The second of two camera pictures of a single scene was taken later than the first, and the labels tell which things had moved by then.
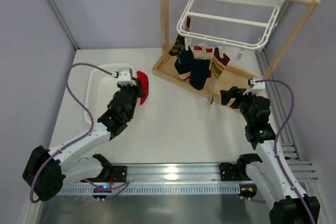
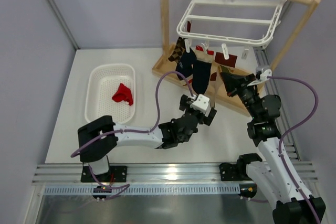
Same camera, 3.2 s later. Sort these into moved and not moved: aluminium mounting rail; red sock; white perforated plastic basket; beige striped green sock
Moved: beige striped green sock; red sock
Not moved: white perforated plastic basket; aluminium mounting rail
